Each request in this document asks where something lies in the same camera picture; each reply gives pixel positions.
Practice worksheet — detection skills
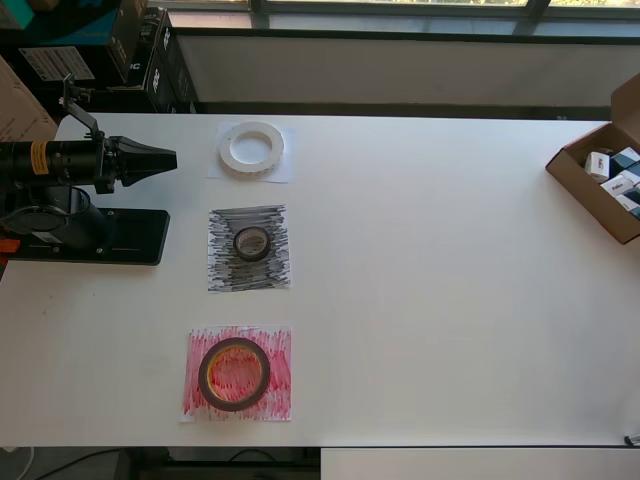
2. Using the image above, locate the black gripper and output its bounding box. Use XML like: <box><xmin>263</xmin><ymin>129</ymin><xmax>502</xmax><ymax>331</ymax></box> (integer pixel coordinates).
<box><xmin>92</xmin><ymin>134</ymin><xmax>178</xmax><ymax>195</ymax></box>

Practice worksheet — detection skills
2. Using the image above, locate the white tape roll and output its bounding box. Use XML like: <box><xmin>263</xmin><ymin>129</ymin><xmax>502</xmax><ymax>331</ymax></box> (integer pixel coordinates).
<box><xmin>217</xmin><ymin>123</ymin><xmax>285</xmax><ymax>175</ymax></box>

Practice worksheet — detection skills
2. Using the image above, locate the black tape roll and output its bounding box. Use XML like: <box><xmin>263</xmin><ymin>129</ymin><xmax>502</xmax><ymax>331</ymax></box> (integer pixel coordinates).
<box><xmin>233</xmin><ymin>226</ymin><xmax>272</xmax><ymax>262</ymax></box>

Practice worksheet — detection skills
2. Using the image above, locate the red tape roll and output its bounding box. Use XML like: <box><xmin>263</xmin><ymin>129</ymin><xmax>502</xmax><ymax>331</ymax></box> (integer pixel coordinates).
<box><xmin>198</xmin><ymin>337</ymin><xmax>272</xmax><ymax>413</ymax></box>

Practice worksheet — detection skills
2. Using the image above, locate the black box with trim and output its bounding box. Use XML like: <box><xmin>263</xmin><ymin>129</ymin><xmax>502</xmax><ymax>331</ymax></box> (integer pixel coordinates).
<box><xmin>144</xmin><ymin>24</ymin><xmax>200</xmax><ymax>114</ymax></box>

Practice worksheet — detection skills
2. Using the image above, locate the black AOC monitor box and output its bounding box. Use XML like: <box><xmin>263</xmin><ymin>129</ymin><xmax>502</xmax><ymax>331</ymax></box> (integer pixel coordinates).
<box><xmin>107</xmin><ymin>0</ymin><xmax>174</xmax><ymax>91</ymax></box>

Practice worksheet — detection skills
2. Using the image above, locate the plain white paper sheet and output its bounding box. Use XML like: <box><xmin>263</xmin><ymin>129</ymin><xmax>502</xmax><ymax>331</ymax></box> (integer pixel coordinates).
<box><xmin>207</xmin><ymin>121</ymin><xmax>297</xmax><ymax>185</ymax></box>

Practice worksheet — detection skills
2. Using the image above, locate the small labelled cardboard box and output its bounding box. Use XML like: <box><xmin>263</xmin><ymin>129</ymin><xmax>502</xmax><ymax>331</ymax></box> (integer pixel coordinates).
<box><xmin>0</xmin><ymin>54</ymin><xmax>59</xmax><ymax>144</ymax></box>

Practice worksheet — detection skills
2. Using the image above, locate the black scribbled paper sheet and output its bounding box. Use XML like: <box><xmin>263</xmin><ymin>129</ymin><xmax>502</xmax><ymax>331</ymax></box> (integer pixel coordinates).
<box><xmin>207</xmin><ymin>203</ymin><xmax>293</xmax><ymax>294</ymax></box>

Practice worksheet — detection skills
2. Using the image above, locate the teal product box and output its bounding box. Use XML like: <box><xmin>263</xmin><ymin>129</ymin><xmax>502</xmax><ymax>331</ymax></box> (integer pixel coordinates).
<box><xmin>0</xmin><ymin>0</ymin><xmax>131</xmax><ymax>91</ymax></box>

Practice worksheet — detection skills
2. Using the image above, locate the red scribbled paper sheet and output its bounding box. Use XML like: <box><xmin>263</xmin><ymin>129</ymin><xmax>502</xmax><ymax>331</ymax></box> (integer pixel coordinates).
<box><xmin>179</xmin><ymin>325</ymin><xmax>293</xmax><ymax>424</ymax></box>

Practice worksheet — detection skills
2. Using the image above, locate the open brown cardboard box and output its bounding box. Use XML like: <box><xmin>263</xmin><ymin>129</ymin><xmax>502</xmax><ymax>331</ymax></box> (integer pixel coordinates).
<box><xmin>544</xmin><ymin>72</ymin><xmax>640</xmax><ymax>246</ymax></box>

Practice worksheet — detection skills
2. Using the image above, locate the white furniture panel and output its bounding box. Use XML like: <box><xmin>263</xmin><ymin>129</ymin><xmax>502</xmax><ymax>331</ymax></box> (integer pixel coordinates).
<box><xmin>319</xmin><ymin>448</ymin><xmax>640</xmax><ymax>480</ymax></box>

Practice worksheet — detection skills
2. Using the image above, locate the small white carton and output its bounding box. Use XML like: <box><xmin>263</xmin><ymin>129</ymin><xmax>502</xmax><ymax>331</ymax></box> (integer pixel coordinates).
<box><xmin>599</xmin><ymin>169</ymin><xmax>632</xmax><ymax>197</ymax></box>
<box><xmin>615</xmin><ymin>192</ymin><xmax>640</xmax><ymax>220</ymax></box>
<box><xmin>585</xmin><ymin>151</ymin><xmax>612</xmax><ymax>184</ymax></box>

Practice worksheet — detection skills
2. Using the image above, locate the small dark teal carton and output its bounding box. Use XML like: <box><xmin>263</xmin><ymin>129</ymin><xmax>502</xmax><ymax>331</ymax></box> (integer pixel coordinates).
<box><xmin>610</xmin><ymin>147</ymin><xmax>640</xmax><ymax>171</ymax></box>

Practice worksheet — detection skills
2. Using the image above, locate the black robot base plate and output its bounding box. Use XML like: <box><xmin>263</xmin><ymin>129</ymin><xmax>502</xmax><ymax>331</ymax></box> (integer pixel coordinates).
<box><xmin>9</xmin><ymin>208</ymin><xmax>171</xmax><ymax>267</ymax></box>

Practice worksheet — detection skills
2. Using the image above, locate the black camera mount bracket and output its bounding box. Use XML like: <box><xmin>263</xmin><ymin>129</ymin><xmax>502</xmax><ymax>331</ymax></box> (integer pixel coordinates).
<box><xmin>58</xmin><ymin>73</ymin><xmax>106</xmax><ymax>144</ymax></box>

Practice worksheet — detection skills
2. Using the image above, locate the dark window frame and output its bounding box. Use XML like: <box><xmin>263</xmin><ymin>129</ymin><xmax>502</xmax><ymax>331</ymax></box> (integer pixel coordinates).
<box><xmin>169</xmin><ymin>0</ymin><xmax>640</xmax><ymax>37</ymax></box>

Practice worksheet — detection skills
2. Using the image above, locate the black cable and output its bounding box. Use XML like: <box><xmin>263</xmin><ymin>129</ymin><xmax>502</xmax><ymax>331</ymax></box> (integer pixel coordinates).
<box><xmin>34</xmin><ymin>446</ymin><xmax>132</xmax><ymax>479</ymax></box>

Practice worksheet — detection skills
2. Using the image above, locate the white cable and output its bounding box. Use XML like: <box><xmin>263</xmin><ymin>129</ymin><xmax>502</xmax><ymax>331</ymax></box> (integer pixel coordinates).
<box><xmin>0</xmin><ymin>443</ymin><xmax>36</xmax><ymax>480</ymax></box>

